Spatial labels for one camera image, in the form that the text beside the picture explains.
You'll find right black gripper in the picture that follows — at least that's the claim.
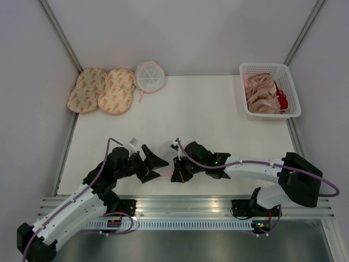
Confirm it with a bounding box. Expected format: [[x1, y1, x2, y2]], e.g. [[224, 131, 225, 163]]
[[171, 153, 206, 183]]

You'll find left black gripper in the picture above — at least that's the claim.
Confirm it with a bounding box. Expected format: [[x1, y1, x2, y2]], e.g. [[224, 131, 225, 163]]
[[116, 145, 169, 183]]

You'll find white pink mesh laundry bag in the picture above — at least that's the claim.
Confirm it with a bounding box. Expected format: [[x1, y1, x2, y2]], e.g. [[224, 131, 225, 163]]
[[155, 141, 177, 177]]

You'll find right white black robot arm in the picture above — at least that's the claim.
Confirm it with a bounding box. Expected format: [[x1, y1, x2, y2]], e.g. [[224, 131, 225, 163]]
[[171, 141, 323, 216]]

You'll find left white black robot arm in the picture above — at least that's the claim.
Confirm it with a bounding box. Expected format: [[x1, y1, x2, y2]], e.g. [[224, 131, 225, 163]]
[[17, 145, 169, 261]]

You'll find right floral peach laundry bag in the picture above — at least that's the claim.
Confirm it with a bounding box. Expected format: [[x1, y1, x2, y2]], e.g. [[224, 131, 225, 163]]
[[98, 69, 135, 115]]

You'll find floral peach laundry bag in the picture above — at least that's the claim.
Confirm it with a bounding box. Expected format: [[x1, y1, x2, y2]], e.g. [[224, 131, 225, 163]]
[[67, 68, 107, 114], [98, 69, 135, 115]]

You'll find left floral peach laundry bag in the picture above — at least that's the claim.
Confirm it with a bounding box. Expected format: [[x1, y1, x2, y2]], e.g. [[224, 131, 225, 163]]
[[67, 68, 107, 114]]

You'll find red bra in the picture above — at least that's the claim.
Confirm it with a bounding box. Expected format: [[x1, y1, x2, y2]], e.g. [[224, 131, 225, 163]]
[[274, 82, 288, 111]]

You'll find pink bras pile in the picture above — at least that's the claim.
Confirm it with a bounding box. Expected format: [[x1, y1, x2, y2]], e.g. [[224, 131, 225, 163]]
[[243, 73, 282, 114]]

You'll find white plastic basket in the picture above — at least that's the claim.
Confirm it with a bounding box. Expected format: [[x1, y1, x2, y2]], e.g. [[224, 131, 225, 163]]
[[239, 62, 301, 120]]

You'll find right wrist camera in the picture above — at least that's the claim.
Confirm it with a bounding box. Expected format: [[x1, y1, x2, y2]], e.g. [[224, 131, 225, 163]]
[[170, 141, 182, 159]]

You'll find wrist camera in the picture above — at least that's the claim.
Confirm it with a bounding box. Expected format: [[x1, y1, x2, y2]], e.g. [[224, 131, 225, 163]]
[[170, 141, 182, 159], [125, 138, 138, 154]]

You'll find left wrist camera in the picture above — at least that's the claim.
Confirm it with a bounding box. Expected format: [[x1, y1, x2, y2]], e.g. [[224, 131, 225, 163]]
[[125, 138, 138, 154]]

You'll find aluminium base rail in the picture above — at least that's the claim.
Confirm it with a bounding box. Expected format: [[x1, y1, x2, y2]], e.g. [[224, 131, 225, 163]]
[[38, 194, 335, 219]]

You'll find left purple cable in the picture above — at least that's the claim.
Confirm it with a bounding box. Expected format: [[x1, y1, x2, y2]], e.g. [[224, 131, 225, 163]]
[[21, 137, 134, 260]]

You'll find purple cable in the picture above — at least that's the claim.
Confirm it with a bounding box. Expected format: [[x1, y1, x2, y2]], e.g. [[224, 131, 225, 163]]
[[174, 137, 341, 237], [21, 137, 134, 260]]

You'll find white slotted cable duct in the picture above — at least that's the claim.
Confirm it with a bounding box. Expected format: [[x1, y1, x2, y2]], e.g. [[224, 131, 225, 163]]
[[84, 219, 253, 231]]

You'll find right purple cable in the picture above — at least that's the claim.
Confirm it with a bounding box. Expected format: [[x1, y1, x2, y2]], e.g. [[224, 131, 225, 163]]
[[174, 137, 341, 237]]

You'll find right aluminium frame post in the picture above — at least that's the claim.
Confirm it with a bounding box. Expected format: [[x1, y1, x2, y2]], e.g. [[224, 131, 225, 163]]
[[284, 0, 327, 66]]

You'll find aluminium frame post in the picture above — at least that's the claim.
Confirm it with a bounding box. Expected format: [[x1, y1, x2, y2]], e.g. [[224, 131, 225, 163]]
[[37, 0, 83, 73], [284, 0, 327, 66]]

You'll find left aluminium frame post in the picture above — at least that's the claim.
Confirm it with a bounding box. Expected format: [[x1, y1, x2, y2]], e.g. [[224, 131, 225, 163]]
[[37, 0, 83, 73]]

